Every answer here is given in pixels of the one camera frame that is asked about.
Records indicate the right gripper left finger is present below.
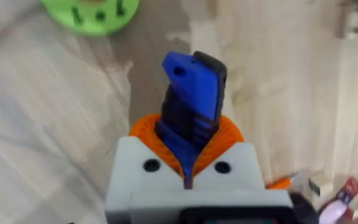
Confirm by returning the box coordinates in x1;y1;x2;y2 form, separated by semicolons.
104;113;186;224

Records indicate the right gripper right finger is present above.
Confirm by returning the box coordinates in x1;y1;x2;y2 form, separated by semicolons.
192;114;267;191

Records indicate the orange pen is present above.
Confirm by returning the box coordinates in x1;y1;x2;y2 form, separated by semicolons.
265;176;293;191

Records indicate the small red box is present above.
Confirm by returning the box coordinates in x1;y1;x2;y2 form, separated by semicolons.
336;176;358;205

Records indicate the green disc with holes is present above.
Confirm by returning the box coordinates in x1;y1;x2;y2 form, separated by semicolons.
40;0;140;37

